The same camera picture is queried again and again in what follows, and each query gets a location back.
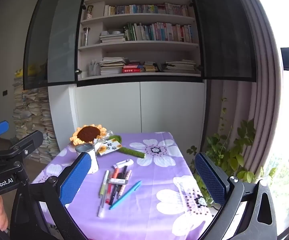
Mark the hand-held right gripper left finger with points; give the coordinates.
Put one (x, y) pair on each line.
(75, 177)

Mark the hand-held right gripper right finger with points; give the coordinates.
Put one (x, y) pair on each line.
(210, 180)

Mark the white dotted pen holder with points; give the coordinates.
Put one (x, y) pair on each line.
(93, 165)

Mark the green and white pen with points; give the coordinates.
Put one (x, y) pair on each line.
(104, 182)

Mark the clear white pen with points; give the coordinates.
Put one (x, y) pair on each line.
(101, 207)

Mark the white labelled eraser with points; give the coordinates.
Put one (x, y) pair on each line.
(117, 180)

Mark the black pen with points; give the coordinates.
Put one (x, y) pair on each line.
(113, 196)

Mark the pink pen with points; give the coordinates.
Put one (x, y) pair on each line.
(122, 192)

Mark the white and purple correction tape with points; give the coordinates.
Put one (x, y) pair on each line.
(124, 163)

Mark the blue pen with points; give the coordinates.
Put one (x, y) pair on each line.
(125, 195)

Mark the person's left hand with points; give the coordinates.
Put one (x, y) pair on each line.
(0, 215)

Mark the tall pile of papers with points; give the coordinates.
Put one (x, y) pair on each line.
(32, 120)

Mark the green leafy plant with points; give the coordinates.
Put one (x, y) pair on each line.
(234, 160)

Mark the crochet sunflower with green stem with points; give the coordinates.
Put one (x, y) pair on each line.
(88, 133)

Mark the white sunflower print card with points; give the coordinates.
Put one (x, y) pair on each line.
(112, 147)

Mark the white sheer ribbon bow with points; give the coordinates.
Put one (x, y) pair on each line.
(104, 136)

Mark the purple floral tablecloth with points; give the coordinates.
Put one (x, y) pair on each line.
(147, 205)

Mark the white bookcase cabinet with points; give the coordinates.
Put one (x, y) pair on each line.
(109, 105)

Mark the pale pink curtain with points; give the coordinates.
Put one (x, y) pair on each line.
(264, 105)

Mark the grey pen cup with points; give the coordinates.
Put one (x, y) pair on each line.
(93, 69)

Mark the grey glass cabinet door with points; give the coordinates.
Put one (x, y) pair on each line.
(59, 42)

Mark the tall stack of white booklets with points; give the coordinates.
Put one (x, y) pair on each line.
(112, 66)

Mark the wide stack of worn books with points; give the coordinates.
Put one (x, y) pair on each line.
(179, 66)

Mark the red books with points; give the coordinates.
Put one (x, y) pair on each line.
(132, 69)

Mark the thin brown books stack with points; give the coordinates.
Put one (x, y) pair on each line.
(152, 67)

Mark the small flat pile of books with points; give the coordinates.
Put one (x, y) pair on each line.
(112, 38)

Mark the dark glass cabinet door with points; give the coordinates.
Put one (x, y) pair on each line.
(222, 42)

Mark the row of green and pink books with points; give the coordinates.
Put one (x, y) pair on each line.
(159, 32)

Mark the long row of upright books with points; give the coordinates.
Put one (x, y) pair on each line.
(147, 9)

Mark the black wall switch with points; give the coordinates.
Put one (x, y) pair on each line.
(5, 93)

